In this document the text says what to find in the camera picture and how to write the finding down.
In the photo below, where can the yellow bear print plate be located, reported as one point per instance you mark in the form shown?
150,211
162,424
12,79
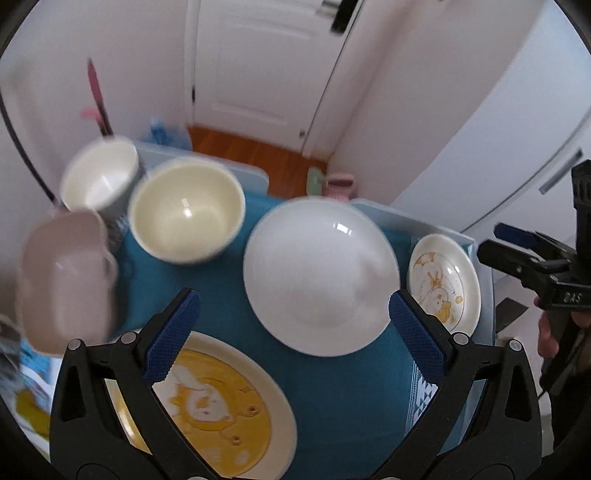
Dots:
230,410

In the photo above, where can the plain white plate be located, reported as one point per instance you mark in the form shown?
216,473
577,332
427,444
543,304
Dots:
319,275

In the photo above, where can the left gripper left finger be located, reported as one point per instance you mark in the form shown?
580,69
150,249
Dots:
107,421

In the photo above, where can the white door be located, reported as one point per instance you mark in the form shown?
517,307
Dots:
260,69

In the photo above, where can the pink slipper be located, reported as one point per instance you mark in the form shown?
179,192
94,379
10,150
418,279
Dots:
340,186

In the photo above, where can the beige square handled dish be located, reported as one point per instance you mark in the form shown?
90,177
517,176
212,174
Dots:
65,283

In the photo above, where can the pink mop handle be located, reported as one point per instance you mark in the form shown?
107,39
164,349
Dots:
98,112

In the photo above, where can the blue water bottle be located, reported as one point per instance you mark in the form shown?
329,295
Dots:
163,135

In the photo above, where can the white grey-sided bowl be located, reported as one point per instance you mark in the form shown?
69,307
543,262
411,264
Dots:
101,177

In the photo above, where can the person's right hand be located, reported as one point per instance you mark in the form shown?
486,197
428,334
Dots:
548,346

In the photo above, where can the black door handle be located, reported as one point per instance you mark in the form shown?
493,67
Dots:
340,12

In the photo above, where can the white refrigerator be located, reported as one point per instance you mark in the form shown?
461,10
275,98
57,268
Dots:
537,106

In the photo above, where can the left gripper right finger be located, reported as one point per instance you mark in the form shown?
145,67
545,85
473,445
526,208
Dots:
484,420

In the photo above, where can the cream round bowl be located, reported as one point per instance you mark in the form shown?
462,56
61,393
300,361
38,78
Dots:
185,211

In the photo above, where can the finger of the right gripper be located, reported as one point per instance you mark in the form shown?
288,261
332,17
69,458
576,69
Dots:
541,244
528,269

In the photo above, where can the small cartoon print plate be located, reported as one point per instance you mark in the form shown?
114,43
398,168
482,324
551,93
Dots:
444,282

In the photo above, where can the green slipper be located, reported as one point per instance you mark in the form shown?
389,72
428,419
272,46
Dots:
315,179

